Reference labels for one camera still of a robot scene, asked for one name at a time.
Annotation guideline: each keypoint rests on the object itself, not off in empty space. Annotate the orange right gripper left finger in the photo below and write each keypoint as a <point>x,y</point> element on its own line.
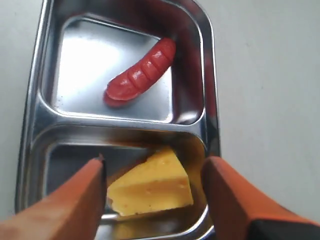
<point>72,212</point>

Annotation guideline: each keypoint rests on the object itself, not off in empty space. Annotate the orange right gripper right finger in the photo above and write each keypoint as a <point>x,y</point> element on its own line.
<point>240,211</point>

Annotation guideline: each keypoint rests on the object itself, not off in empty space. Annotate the yellow toy cheese wedge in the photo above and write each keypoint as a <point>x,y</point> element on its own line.
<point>158,184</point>

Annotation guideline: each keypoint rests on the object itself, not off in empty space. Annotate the red toy sausage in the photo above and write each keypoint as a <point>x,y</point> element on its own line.
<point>138,78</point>

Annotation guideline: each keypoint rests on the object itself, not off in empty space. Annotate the stainless steel lunch box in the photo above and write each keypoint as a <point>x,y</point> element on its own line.
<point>80,46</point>

